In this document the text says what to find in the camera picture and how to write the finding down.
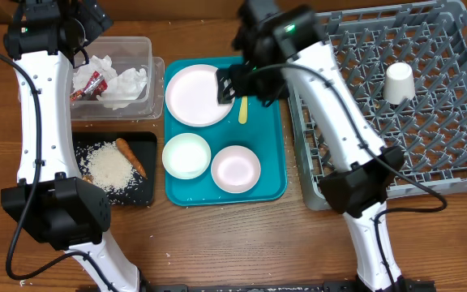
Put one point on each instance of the grey dishwasher rack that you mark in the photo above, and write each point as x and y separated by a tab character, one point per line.
431	128

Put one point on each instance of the red snack wrapper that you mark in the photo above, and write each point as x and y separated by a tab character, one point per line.
94	87

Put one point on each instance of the white bowl with rice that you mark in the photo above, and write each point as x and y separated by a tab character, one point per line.
235	169

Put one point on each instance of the yellow plastic spoon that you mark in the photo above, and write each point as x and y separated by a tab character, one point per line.
243	111

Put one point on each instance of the white napkin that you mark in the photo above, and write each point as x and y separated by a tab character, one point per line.
101	65
123	88

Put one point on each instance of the spilled white rice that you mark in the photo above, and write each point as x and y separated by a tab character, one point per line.
109	169

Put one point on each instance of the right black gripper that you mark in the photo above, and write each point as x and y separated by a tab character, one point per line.
238	83

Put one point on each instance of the orange sweet potato stick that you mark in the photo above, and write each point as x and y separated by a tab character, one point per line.
125	149

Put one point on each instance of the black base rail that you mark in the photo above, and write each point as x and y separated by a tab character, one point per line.
328	286

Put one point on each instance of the clear plastic bin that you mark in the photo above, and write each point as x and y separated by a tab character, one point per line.
136	109

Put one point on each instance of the small white bowl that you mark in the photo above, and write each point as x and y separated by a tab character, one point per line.
186	156

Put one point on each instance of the teal serving tray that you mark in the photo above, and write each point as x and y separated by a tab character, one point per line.
262	134

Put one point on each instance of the white paper cup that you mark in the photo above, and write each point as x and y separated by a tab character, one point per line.
398	83

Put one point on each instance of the large white plate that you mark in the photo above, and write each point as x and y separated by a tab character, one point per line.
191	96

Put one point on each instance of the brown food chunk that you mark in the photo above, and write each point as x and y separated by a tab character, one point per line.
87	178

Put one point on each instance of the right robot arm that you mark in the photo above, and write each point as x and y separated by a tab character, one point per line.
284	52

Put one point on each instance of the black plastic tray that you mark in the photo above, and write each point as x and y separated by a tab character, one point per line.
143	144

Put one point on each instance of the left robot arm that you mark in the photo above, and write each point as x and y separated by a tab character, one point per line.
51	201

